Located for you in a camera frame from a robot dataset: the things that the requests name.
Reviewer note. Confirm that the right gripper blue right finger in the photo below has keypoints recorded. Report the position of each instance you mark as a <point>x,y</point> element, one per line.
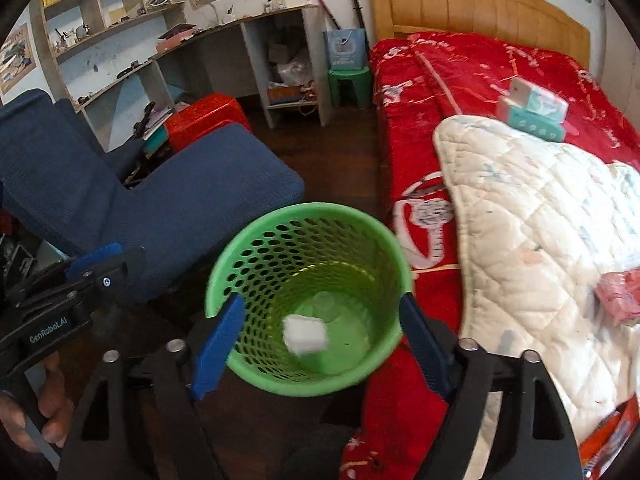
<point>429,341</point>

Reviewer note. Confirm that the orange snack wrapper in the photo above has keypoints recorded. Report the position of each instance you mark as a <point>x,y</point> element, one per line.
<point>598,451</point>

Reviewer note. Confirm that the red sword stick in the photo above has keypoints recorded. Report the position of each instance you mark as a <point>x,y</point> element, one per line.
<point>329,14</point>

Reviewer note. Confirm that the green plastic stool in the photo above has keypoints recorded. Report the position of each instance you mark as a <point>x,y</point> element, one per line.
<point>355,84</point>

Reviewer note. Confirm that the white quilted blanket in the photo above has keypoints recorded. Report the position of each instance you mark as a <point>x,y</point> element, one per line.
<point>538,224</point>

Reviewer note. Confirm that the green perforated trash basket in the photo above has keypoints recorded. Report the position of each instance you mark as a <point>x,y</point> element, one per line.
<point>322,260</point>

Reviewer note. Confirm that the blue paper bag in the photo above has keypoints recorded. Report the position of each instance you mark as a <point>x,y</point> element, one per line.
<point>346,48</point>

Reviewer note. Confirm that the pink red snack wrapper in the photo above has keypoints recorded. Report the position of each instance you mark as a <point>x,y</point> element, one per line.
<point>618,292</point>

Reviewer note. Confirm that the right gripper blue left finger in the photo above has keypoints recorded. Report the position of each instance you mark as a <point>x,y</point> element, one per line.
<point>211,343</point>

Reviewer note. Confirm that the wooden headboard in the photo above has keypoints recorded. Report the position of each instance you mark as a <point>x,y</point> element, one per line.
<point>530,23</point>

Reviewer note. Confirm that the white desk shelf unit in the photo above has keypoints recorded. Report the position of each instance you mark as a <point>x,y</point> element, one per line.
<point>89,48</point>

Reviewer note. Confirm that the person's left hand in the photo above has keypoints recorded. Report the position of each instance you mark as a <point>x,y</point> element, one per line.
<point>53,403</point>

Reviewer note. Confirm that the red plastic box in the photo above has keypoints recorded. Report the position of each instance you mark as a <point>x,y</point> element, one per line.
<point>204,116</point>

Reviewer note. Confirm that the blue fabric chair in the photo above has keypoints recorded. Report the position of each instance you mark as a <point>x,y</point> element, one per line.
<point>188,209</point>

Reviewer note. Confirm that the white foam block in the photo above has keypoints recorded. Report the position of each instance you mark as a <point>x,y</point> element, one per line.
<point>304,335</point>

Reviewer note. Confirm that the black sword stick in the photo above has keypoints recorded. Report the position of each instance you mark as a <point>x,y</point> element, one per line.
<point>359,16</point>

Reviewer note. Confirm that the teal tissue pack bottom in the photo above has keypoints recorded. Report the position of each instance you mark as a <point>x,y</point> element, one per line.
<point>523,120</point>

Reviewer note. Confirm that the red patterned bed quilt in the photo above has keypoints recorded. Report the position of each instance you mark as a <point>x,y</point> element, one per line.
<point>431,76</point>

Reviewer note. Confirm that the white tissue pack top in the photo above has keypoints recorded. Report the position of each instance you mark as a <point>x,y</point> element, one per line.
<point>538,100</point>

